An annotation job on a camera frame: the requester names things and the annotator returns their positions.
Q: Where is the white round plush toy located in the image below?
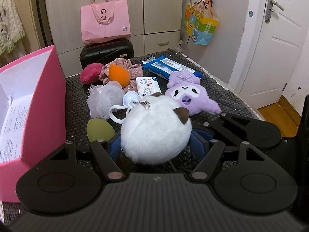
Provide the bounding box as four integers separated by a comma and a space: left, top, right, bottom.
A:
121, 92, 192, 165

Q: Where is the purple plush toy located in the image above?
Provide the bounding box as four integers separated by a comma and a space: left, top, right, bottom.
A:
165, 71, 222, 116

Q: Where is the white plastic keychain loop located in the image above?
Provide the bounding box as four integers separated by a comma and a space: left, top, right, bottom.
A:
109, 91, 140, 124

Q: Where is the blue wet wipes pack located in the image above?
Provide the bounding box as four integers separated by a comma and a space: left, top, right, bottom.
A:
143, 56, 204, 80

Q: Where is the green makeup sponge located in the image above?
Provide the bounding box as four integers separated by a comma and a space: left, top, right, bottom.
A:
86, 118, 116, 142

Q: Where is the black bubble mat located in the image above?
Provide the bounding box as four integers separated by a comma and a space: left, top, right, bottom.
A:
2, 48, 264, 225

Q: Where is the lilac mesh bath pouf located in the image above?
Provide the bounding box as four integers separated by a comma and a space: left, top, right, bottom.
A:
86, 81, 124, 120

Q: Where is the orange makeup sponge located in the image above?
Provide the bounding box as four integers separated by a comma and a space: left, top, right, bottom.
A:
108, 64, 130, 88

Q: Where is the magenta powder puff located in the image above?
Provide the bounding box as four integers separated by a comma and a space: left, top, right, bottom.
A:
80, 63, 104, 84

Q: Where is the pink cardboard box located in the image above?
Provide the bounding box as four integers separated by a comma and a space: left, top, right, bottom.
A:
1, 46, 66, 202

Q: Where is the pink floral scrunchie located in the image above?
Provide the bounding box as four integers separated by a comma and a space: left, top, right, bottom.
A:
98, 58, 143, 93

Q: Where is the small clear plastic wrapper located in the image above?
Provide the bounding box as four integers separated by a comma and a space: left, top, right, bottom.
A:
142, 55, 156, 64

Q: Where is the black small suitcase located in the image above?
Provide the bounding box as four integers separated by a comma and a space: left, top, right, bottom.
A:
80, 38, 134, 69

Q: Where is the colourful paper gift bag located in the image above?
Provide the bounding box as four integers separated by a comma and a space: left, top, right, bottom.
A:
183, 0, 219, 46

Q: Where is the white door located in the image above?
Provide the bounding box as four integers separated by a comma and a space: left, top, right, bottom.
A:
240, 0, 308, 109

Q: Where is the pink tote bag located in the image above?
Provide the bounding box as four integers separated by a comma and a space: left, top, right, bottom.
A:
80, 0, 131, 45

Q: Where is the beige wooden wardrobe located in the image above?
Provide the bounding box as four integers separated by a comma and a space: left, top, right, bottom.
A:
14, 0, 184, 78

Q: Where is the cream fluffy knit cardigan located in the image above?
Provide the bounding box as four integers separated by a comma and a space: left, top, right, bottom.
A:
1, 0, 25, 55

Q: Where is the silver door handle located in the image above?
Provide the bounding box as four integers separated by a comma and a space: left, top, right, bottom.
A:
265, 0, 284, 23

